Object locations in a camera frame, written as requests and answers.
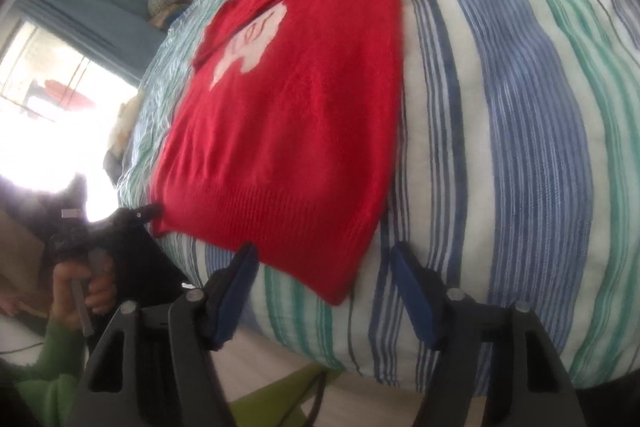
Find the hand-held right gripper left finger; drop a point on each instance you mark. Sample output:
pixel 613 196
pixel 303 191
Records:
pixel 235 292

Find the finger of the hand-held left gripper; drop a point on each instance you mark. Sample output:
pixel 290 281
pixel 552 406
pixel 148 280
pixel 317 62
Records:
pixel 142 213

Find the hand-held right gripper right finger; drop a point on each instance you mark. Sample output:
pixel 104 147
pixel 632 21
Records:
pixel 415 297

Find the red sweater with white rabbit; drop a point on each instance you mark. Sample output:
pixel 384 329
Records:
pixel 295 127

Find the person's left forearm green sleeve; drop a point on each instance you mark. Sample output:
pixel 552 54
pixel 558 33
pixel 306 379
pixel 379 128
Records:
pixel 40 377

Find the person's left hand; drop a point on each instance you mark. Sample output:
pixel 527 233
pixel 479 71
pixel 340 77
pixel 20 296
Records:
pixel 102 294

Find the patterned pillow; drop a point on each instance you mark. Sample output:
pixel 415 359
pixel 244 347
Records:
pixel 125 127

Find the green cloth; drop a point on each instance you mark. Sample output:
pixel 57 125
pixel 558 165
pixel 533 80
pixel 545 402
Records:
pixel 272 399

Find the window with railing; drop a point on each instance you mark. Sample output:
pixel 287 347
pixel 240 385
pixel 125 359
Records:
pixel 50 82

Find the bed with striped duvet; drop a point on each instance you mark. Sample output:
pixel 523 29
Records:
pixel 500 132

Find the blue curtain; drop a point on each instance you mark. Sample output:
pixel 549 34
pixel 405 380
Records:
pixel 90 2

